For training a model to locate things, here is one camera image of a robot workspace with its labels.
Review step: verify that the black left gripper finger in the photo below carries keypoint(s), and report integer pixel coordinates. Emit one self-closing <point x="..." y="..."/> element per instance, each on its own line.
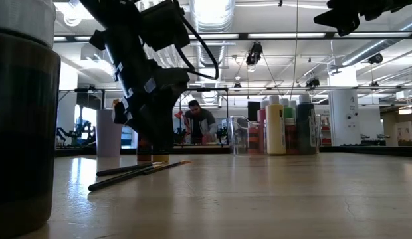
<point x="156" y="132"/>

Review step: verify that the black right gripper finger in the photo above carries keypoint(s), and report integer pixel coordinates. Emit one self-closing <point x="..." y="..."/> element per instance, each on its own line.
<point x="339" y="18"/>

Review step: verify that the small yellow paint bottle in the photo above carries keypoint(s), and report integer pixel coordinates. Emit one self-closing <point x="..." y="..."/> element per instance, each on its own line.
<point x="160" y="157"/>

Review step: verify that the orange paintbrush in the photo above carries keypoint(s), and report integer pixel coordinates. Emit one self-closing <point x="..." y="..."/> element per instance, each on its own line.
<point x="115" y="101"/>
<point x="166" y="167"/>

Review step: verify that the clear plastic bin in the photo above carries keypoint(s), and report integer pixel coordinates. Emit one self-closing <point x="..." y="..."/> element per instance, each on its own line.
<point x="239" y="139"/>

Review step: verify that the large white paint bottle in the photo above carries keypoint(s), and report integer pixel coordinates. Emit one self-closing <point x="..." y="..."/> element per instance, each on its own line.
<point x="294" y="103"/>

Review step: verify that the small red paint bottle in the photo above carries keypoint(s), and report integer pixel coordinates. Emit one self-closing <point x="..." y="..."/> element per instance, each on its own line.
<point x="254" y="141"/>

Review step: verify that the large pink paint bottle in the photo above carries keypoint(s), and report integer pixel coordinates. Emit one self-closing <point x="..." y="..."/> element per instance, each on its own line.
<point x="262" y="126"/>

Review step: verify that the large teal paint bottle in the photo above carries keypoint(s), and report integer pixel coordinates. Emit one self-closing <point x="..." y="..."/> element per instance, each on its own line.
<point x="305" y="129"/>

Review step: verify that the large yellow paint bottle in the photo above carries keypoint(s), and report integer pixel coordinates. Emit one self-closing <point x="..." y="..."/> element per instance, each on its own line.
<point x="275" y="129"/>

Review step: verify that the small magenta paint bottle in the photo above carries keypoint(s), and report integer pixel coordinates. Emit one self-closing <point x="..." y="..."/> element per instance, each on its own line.
<point x="290" y="139"/>

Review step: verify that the black background robot arm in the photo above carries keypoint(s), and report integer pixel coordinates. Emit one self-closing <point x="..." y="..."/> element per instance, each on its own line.
<point x="76" y="132"/>
<point x="179" y="131"/>
<point x="222" y="132"/>

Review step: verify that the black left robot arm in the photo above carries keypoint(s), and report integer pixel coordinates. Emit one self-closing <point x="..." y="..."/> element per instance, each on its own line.
<point x="126" y="26"/>

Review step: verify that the small brown paint bottle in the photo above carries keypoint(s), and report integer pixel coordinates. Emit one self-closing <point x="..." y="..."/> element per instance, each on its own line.
<point x="144" y="154"/>

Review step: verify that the person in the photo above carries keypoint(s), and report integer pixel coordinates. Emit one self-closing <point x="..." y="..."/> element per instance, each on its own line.
<point x="199" y="123"/>

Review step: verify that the white cup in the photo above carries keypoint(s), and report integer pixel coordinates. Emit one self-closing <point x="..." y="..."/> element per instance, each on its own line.
<point x="106" y="132"/>

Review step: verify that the black ceiling spotlight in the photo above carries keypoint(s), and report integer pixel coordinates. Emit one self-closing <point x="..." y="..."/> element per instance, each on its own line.
<point x="312" y="82"/>
<point x="254" y="53"/>
<point x="375" y="58"/>

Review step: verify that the white round pillar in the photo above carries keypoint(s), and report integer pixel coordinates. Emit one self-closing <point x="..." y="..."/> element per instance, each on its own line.
<point x="344" y="116"/>

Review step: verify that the red storage shelf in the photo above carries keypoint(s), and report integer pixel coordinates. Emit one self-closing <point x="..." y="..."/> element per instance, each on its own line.
<point x="325" y="132"/>

